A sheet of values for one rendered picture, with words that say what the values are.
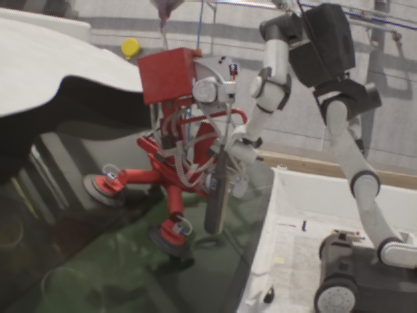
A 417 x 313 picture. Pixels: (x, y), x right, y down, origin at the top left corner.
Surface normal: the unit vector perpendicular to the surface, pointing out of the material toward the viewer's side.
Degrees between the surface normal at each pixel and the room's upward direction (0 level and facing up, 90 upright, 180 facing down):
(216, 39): 90
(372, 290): 90
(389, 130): 90
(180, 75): 90
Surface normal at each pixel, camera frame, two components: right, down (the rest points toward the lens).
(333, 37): -0.60, 0.30
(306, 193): -0.22, 0.18
